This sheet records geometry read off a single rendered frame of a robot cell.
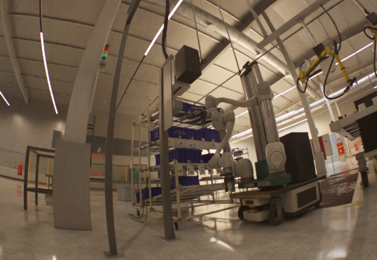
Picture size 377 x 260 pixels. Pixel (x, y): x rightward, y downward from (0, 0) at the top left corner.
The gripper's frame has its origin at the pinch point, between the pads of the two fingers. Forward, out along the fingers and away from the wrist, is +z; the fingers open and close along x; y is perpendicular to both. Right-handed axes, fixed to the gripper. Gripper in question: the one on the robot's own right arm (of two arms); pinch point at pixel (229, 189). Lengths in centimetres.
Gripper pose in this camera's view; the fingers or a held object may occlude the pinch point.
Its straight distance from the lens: 177.4
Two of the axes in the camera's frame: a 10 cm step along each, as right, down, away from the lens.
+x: -3.0, 3.7, 8.8
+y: 9.5, 0.5, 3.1
